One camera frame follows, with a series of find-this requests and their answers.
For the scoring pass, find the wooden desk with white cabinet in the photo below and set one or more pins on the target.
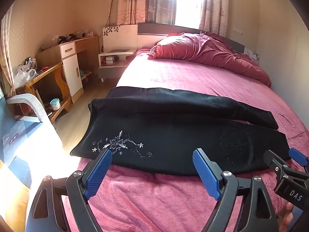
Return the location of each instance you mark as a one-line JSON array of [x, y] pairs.
[[71, 72]]

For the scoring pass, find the teal cup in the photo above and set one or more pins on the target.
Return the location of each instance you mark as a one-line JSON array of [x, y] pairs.
[[55, 104]]

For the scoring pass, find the white wall switch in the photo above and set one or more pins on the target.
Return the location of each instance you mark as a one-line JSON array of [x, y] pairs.
[[237, 31]]

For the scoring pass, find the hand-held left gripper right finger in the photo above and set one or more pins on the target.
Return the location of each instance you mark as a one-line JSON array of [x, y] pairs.
[[207, 174]]

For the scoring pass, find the clear plastic bags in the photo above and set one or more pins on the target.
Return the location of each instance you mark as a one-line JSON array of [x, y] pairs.
[[23, 75]]

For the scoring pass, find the grey chair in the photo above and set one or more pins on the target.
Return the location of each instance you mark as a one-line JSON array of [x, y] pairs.
[[36, 106]]

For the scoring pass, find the person's right hand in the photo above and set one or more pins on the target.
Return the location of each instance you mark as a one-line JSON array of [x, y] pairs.
[[286, 216]]

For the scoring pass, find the bed with pink sheet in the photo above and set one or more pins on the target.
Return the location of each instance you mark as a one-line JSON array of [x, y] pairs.
[[181, 77]]

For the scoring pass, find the black embroidered pants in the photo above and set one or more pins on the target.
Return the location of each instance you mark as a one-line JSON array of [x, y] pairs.
[[173, 135]]

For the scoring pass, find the wooden side table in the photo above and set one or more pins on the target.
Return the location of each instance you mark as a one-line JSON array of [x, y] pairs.
[[56, 77]]

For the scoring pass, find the grey curtain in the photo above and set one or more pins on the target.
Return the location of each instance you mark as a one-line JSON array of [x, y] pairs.
[[160, 2]]

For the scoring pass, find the white nightstand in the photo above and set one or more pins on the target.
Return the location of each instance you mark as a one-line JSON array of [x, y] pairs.
[[115, 65]]

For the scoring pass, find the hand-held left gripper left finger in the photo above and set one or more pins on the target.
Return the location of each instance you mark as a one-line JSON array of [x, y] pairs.
[[99, 174]]

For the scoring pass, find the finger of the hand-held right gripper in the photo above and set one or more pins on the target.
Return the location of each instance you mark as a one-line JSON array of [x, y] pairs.
[[274, 160], [298, 156]]

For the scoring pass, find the red duvet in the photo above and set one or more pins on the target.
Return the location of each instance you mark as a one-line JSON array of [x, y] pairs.
[[205, 49]]

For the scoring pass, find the white power strip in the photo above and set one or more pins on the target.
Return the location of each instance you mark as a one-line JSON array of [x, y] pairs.
[[47, 45]]

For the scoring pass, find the blue box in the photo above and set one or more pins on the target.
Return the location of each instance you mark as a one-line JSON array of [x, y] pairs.
[[21, 135]]

